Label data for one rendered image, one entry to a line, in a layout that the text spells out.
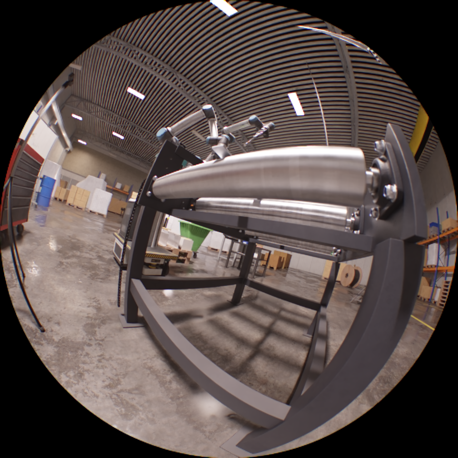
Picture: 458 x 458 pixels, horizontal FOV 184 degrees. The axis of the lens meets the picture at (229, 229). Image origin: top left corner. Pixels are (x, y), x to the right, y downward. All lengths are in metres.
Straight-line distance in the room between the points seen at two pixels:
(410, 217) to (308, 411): 0.35
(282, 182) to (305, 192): 0.04
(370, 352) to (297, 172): 0.31
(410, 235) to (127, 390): 0.88
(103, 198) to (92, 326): 8.10
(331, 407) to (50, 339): 1.00
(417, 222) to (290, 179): 0.22
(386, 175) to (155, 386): 0.94
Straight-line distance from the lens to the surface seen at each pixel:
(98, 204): 8.82
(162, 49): 9.67
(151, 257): 1.68
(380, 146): 0.31
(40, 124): 4.81
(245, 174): 0.30
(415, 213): 0.23
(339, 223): 0.52
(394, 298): 0.25
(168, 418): 0.71
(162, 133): 1.79
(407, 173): 0.26
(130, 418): 0.71
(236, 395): 0.42
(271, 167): 0.28
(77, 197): 8.78
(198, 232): 3.68
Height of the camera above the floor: 0.69
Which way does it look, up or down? 5 degrees up
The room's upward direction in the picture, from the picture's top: 15 degrees clockwise
